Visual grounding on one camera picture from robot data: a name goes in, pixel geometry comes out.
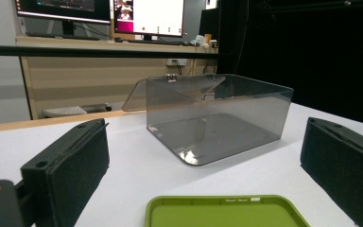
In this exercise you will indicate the black keyboard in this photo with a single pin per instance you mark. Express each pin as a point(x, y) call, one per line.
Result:
point(60, 35)
point(157, 41)

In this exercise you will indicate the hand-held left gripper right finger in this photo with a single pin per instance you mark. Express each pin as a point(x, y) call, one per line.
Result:
point(343, 164)

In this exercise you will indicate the wide dark computer monitor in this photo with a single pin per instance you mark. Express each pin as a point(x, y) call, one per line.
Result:
point(63, 8)

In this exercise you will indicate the yellow cup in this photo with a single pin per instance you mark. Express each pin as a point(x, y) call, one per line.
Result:
point(208, 38)

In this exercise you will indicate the light wooden desk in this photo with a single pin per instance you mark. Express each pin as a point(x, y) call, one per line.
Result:
point(91, 82)

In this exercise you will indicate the power strip under desk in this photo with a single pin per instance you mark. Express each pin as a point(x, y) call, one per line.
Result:
point(176, 62)

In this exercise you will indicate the black curtain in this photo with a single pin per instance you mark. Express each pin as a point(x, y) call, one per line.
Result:
point(327, 56)

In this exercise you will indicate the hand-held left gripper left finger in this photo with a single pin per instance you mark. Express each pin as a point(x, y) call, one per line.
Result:
point(75, 164)

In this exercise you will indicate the transparent grey lidded box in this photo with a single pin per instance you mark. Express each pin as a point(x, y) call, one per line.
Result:
point(214, 126)

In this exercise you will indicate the black horizontal frame bar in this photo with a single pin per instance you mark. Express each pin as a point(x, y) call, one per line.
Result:
point(75, 52)

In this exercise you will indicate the computer monitor with white screen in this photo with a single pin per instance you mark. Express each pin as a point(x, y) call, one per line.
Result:
point(157, 15)

